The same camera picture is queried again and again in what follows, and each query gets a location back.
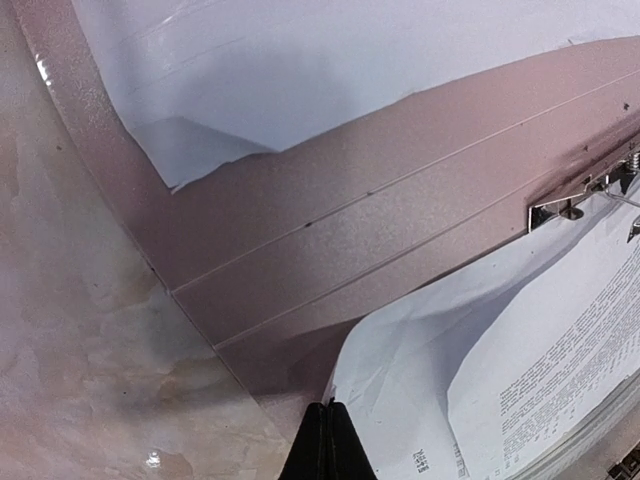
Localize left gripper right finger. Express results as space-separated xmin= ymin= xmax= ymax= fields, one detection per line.
xmin=327 ymin=401 xmax=377 ymax=480

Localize remaining white paper stack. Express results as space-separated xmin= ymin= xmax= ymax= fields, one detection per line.
xmin=330 ymin=188 xmax=639 ymax=479

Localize metal clip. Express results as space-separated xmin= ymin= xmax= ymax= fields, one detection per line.
xmin=526 ymin=135 xmax=639 ymax=233

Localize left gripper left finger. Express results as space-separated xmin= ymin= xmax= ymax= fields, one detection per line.
xmin=278 ymin=403 xmax=328 ymax=480

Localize white printed paper sheets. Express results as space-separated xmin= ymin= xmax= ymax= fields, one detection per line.
xmin=74 ymin=0 xmax=639 ymax=189

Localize translucent grey plastic sheet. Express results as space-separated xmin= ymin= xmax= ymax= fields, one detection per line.
xmin=13 ymin=1 xmax=639 ymax=437

